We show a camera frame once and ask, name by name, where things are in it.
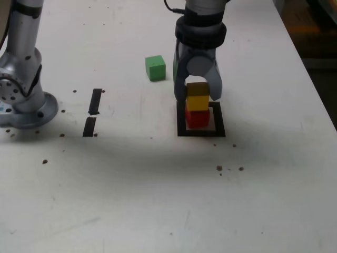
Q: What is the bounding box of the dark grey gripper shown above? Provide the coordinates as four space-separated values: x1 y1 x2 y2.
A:
173 39 224 102

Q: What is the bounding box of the yellow cube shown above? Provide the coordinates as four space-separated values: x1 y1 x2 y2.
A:
185 82 211 112

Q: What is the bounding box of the red cube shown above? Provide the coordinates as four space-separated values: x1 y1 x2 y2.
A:
184 106 211 130

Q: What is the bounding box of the green cube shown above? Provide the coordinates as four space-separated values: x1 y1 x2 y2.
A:
145 55 166 81

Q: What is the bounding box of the black tape square outline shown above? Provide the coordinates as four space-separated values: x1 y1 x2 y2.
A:
176 101 227 138

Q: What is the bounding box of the black tape strip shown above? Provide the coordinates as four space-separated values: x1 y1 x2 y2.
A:
82 88 103 138

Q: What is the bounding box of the black cable with plug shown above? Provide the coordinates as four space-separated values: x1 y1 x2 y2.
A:
163 0 186 14

